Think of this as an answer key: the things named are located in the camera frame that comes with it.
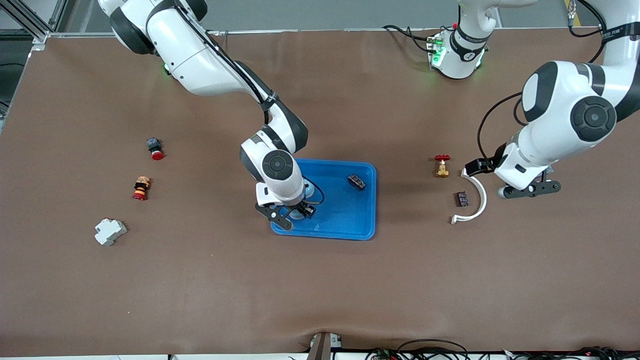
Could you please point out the blue bell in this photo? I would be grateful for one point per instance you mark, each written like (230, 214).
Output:
(310, 190)
(298, 216)

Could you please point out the black electrolytic capacitor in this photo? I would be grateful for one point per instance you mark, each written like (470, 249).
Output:
(356, 182)
(462, 199)

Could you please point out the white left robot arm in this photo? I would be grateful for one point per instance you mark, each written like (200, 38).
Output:
(590, 117)

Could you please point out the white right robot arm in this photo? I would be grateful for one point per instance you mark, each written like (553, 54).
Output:
(277, 165)

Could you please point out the blue plastic tray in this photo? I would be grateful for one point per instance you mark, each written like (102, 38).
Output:
(340, 215)

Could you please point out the brown table mat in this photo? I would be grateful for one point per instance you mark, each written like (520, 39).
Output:
(320, 290)

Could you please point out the red button with dark body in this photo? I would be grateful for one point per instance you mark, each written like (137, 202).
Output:
(155, 147)

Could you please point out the red button with orange body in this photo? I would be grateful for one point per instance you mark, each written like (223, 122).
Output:
(141, 188)

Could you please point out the white circuit breaker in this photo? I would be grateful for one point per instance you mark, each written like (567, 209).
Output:
(110, 232)

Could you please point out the white curved plastic bracket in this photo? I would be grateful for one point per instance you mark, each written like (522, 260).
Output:
(483, 195)

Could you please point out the aluminium frame corner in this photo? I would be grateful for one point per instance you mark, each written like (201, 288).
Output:
(40, 40)

